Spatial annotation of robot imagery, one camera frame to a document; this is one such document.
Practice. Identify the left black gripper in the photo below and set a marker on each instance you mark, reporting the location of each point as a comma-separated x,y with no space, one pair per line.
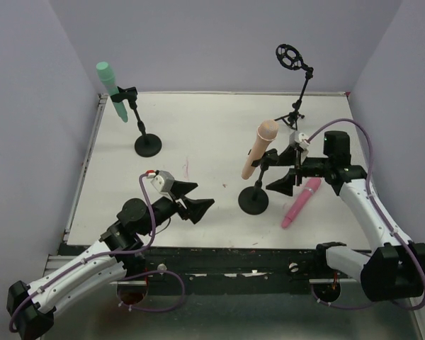
180,202

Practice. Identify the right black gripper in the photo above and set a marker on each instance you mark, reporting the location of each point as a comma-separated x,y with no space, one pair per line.
297,170

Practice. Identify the peach toy microphone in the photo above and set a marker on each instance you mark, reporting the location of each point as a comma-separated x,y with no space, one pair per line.
265,134

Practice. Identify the black round-base clip stand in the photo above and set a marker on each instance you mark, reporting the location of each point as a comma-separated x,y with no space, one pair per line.
147,144

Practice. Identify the black tripod ring stand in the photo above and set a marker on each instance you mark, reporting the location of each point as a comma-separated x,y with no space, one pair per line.
290,58

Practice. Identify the green toy microphone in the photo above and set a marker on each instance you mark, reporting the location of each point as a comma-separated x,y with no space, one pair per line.
106,76

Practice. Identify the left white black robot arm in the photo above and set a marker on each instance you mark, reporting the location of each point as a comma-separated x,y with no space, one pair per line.
118,255

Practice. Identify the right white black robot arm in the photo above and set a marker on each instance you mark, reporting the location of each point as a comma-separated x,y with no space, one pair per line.
395,268

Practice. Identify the pink toy microphone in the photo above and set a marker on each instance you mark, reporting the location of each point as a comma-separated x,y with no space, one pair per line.
309,189

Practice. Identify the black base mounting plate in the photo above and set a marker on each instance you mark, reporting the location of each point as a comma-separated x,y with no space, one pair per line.
218,271

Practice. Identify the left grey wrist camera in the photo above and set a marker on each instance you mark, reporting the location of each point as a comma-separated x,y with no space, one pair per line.
162,181

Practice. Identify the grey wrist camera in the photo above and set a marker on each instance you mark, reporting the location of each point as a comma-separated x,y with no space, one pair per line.
299,141
162,181

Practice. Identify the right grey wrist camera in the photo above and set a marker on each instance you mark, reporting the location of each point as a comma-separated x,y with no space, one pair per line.
299,141

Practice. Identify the left aluminium rail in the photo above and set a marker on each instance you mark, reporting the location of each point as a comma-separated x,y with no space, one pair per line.
60,263

